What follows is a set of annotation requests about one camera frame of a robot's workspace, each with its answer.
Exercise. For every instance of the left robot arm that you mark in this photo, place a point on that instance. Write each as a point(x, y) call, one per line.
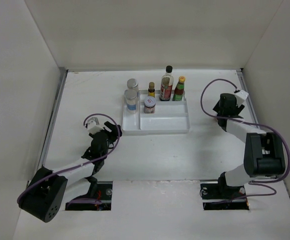
point(73, 186)

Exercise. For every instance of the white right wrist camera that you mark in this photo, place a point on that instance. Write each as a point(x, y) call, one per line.
point(241, 96)

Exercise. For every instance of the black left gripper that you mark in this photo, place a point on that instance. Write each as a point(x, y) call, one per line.
point(114, 130)

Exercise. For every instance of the green yellow cap sauce bottle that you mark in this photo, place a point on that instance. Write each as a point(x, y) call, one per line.
point(179, 89)

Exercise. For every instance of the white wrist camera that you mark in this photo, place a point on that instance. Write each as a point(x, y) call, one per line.
point(241, 96)
point(93, 125)

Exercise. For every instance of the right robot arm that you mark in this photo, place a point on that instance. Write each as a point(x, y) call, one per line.
point(263, 153)

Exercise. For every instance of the small yellow label bottle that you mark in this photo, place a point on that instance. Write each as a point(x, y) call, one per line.
point(151, 89)

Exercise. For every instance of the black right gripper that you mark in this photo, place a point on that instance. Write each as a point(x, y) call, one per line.
point(238, 110)

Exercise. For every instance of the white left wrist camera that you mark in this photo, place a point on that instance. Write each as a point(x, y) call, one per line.
point(93, 125)

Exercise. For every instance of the blue label shaker jar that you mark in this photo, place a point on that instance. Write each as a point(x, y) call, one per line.
point(131, 98)
point(132, 83)

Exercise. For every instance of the white divided organizer tray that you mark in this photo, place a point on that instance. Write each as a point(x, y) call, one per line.
point(170, 117)

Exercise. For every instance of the tall black cap oil bottle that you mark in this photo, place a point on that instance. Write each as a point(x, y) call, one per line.
point(166, 84)

